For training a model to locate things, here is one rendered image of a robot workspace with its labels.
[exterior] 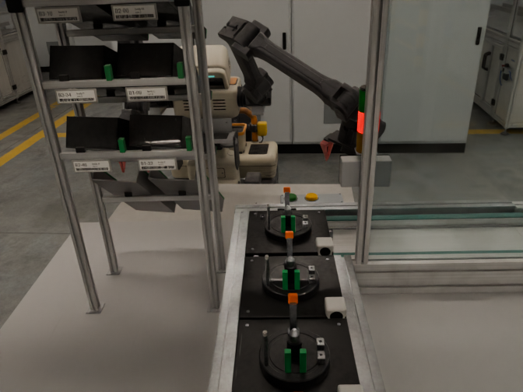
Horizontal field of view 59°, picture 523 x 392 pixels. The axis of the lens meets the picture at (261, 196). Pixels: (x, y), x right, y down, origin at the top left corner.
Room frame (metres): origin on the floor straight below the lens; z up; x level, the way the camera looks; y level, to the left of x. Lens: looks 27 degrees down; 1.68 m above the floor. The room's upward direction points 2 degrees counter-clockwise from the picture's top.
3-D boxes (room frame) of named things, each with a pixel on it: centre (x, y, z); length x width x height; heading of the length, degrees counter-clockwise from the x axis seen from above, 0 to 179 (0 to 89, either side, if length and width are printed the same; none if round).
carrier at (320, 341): (0.67, -0.05, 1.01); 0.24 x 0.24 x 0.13; 88
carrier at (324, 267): (0.92, -0.06, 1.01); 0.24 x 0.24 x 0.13; 88
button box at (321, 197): (1.38, -0.17, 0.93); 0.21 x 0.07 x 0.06; 88
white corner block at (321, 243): (1.07, -0.17, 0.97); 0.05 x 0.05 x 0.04; 88
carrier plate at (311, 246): (1.17, -0.07, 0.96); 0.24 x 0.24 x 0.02; 88
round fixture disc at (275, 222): (1.17, -0.07, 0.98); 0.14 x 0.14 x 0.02
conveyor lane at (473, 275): (1.14, -0.37, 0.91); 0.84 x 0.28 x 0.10; 88
